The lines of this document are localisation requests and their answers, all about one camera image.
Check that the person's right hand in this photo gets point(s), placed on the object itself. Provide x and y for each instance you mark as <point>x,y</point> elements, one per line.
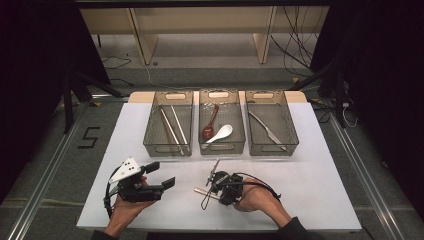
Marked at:
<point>258,200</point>

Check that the metal table knife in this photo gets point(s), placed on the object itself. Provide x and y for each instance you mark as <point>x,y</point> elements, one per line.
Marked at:
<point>266,130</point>

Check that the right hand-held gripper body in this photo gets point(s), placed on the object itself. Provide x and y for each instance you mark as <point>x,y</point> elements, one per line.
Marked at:
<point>230,188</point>

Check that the brown wooden spoon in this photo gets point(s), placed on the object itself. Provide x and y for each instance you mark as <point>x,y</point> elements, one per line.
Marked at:
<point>208,131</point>

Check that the white soup spoon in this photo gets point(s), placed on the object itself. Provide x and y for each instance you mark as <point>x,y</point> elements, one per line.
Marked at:
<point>224,131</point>

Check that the black tripod stand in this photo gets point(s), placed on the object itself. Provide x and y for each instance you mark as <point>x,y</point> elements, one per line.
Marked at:
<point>68,106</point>
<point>339,100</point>

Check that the metal floor rail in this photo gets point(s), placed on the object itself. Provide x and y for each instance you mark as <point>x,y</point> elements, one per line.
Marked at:
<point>43,186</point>
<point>366,180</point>

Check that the black curtain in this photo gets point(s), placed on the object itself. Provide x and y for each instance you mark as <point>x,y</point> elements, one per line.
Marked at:
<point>383,83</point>
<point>33,83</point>

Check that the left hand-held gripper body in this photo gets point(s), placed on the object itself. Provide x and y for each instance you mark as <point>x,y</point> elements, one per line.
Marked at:
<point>128,168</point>

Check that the person's left hand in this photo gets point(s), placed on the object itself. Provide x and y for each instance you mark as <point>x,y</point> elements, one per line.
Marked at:
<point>126,213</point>

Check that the metal fork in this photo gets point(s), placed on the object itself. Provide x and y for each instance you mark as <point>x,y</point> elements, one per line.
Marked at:
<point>203,191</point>

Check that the light wooden desk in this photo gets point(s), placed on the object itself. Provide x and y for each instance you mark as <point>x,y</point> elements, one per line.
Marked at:
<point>200,20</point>

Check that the smoky transparent plastic bin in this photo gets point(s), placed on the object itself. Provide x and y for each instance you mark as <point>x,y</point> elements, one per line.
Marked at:
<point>153,126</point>
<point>283,113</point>
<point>233,113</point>

